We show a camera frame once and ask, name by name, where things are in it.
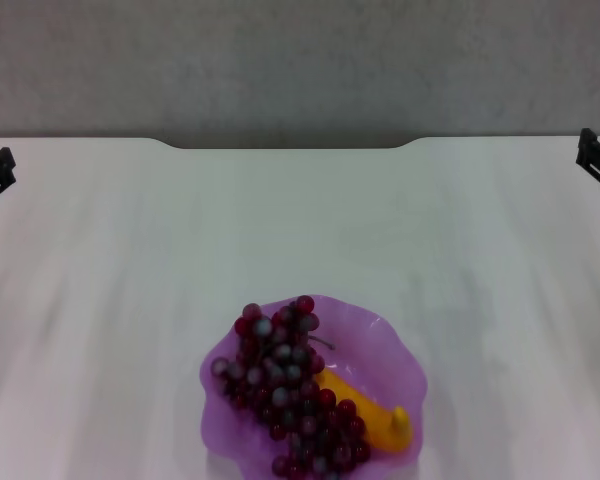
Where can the yellow banana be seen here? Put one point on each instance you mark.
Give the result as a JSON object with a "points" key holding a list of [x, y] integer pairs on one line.
{"points": [[375, 420]]}

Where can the red grape bunch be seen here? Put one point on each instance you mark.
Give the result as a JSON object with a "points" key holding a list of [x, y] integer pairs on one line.
{"points": [[290, 385]]}

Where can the purple wavy plastic bowl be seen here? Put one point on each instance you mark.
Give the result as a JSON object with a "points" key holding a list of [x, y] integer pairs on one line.
{"points": [[380, 350]]}

